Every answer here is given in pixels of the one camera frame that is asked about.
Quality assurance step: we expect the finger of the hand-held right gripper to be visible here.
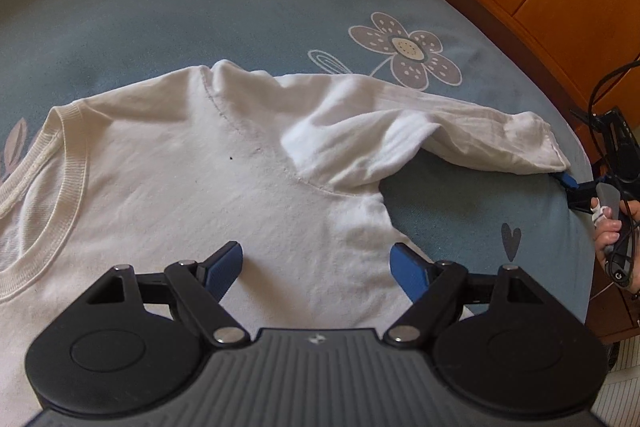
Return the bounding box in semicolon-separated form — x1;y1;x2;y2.
566;191;601;214
551;171;594;195

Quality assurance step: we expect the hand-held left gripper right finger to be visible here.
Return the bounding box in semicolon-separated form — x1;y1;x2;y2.
382;243;546;348

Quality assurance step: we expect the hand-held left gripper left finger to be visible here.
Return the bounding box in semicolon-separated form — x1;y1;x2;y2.
87;241;251;348

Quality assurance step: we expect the white printed sweatshirt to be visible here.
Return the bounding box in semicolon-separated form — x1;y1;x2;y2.
0;59;571;343

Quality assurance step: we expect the person's right hand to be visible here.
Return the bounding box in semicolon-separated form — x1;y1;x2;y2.
592;198;640;294

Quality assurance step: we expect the white finger bandage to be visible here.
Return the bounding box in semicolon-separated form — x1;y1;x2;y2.
590;199;613;226

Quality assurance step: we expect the bed with blue floral sheet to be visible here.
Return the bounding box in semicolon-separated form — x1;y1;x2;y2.
0;0;608;427

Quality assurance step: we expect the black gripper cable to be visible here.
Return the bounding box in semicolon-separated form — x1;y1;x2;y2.
570;57;640;188

